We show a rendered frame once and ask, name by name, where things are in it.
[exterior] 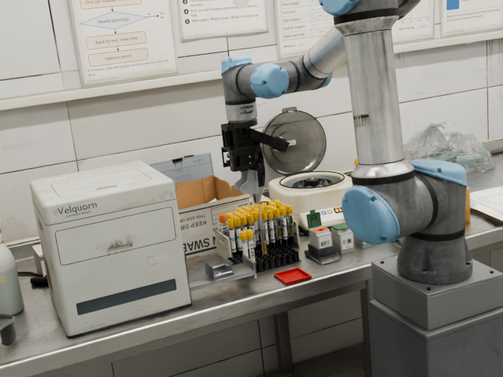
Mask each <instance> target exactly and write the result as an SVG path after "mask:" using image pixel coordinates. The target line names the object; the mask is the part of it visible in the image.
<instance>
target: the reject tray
mask: <svg viewBox="0 0 503 377"><path fill-rule="evenodd" d="M274 277H275V278H277V279H278V280H280V281H281V282H282V283H284V284H285V285H286V286H287V285H291V284H293V283H298V282H301V281H306V280H309V279H311V275H310V274H308V273H307V272H305V271H303V270H302V269H300V268H299V267H298V268H294V269H290V270H287V271H283V272H279V273H275V274H274Z"/></svg>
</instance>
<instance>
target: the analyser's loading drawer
mask: <svg viewBox="0 0 503 377"><path fill-rule="evenodd" d="M222 259H223V264H222V265H219V266H214V267H212V266H211V265H210V264H209V263H207V262H206V261H204V264H205V269H206V272H205V273H202V274H199V275H193V276H190V277H188V278H189V288H190V292H192V291H196V290H199V289H203V288H207V287H210V286H215V285H218V284H221V283H226V282H229V281H235V280H237V279H240V278H246V277H248V276H252V277H253V278H254V279H255V278H257V272H256V265H255V262H254V261H253V260H251V259H249V258H248V257H247V256H246V255H243V263H240V264H237V265H234V266H233V263H232V262H231V261H230V260H228V259H227V258H226V257H224V256H223V258H222ZM220 272H221V274H218V273H220Z"/></svg>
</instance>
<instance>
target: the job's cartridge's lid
mask: <svg viewBox="0 0 503 377"><path fill-rule="evenodd" d="M306 217H307V222H308V229H311V228H315V227H319V226H322V223H321V217H320V212H315V209H313V210H310V214H307V215H306Z"/></svg>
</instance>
